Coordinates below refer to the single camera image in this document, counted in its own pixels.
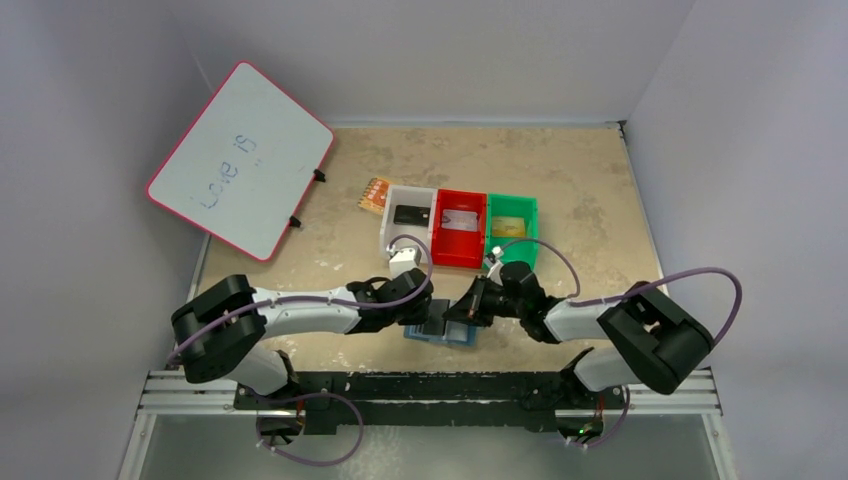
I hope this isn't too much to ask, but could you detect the green plastic bin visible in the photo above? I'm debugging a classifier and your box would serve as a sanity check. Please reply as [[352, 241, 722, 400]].
[[484, 193, 539, 267]]

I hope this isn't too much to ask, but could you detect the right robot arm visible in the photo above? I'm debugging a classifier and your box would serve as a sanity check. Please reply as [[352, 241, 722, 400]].
[[442, 261, 715, 407]]

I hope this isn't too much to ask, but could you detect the white patterned card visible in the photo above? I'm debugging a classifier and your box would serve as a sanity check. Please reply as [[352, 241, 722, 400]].
[[441, 209, 479, 232]]

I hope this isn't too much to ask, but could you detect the orange spiral notebook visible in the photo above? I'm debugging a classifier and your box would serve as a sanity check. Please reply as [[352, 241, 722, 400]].
[[357, 177, 392, 215]]

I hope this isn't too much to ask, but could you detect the black card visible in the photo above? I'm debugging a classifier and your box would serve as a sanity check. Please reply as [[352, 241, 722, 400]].
[[392, 205, 431, 227]]

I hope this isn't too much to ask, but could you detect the grey card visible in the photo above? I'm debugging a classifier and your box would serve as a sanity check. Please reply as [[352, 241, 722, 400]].
[[421, 299, 451, 337]]

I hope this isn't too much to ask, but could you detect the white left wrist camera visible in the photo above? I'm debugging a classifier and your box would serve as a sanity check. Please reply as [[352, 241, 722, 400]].
[[387, 246, 422, 279]]

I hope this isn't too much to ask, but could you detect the white plastic bin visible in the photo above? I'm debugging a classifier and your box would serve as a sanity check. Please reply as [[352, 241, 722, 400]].
[[379, 184, 438, 260]]

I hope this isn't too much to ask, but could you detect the gold card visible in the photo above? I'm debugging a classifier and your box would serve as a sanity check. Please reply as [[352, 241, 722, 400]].
[[491, 216, 528, 239]]

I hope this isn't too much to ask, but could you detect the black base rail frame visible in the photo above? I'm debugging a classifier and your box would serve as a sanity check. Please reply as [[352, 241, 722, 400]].
[[138, 371, 721, 439]]

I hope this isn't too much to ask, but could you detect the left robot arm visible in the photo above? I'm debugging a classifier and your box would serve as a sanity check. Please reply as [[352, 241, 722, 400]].
[[167, 268, 433, 409]]

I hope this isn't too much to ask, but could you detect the blue card holder wallet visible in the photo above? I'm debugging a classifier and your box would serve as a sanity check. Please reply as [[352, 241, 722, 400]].
[[404, 321, 477, 347]]

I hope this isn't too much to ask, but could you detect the red plastic bin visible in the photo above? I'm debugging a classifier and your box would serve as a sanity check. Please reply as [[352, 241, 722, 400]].
[[431, 189, 487, 269]]

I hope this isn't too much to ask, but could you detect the pink-framed whiteboard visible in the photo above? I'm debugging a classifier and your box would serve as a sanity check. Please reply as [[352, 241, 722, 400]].
[[146, 62, 335, 261]]

